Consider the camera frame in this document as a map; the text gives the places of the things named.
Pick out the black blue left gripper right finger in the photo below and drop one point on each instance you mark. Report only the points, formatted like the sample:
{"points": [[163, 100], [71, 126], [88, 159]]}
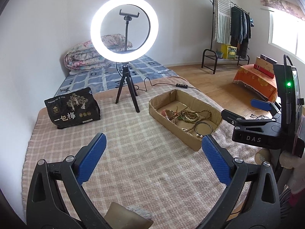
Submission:
{"points": [[250, 198]]}

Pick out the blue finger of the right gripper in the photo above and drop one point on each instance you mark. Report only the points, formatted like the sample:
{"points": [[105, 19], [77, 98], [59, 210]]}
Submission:
{"points": [[261, 105]]}

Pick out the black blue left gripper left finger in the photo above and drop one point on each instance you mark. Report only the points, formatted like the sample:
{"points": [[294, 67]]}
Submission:
{"points": [[56, 198]]}

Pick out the wristwatch with red woven strap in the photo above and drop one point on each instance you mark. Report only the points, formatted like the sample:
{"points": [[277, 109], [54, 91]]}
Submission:
{"points": [[169, 115]]}

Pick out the orange covered low table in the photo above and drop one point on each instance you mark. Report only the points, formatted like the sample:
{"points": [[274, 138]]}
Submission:
{"points": [[261, 83]]}

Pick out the red and tan boxes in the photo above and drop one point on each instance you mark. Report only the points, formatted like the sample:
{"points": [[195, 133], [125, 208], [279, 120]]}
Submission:
{"points": [[265, 65]]}

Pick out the black clothes rack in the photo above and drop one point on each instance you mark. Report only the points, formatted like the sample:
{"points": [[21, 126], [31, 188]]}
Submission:
{"points": [[210, 59]]}

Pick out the yellow crate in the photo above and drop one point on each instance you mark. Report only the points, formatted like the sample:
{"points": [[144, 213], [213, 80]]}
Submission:
{"points": [[229, 52]]}

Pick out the window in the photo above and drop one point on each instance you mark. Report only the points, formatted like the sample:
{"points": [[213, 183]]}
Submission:
{"points": [[287, 32]]}

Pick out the dark hanging clothes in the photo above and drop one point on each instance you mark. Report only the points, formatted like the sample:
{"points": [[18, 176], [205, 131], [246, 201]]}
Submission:
{"points": [[240, 31]]}

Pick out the open cardboard box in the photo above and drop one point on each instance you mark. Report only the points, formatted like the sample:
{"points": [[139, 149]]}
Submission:
{"points": [[195, 118]]}

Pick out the floral curtain valance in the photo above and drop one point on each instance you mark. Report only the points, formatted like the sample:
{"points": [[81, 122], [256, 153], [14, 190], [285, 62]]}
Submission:
{"points": [[284, 6]]}

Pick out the pink plaid blanket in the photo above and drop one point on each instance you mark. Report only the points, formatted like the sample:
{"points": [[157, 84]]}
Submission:
{"points": [[143, 164]]}

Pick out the striped hanging cloth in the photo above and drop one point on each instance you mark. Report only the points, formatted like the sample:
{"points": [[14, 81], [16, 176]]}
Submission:
{"points": [[222, 21]]}

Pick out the black snack bag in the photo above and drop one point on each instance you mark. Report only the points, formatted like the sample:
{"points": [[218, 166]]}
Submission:
{"points": [[73, 109]]}

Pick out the blue checked bed sheet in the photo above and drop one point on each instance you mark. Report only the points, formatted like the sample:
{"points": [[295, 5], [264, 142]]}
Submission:
{"points": [[109, 76]]}

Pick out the folded floral quilt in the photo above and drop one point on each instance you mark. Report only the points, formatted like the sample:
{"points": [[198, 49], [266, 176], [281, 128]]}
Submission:
{"points": [[84, 57]]}

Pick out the black phone holder clamp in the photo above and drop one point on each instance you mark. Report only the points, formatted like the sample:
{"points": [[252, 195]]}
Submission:
{"points": [[128, 17]]}

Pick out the black camera unit green light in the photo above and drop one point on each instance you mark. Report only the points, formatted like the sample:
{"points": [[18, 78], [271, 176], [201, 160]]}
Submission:
{"points": [[292, 127]]}

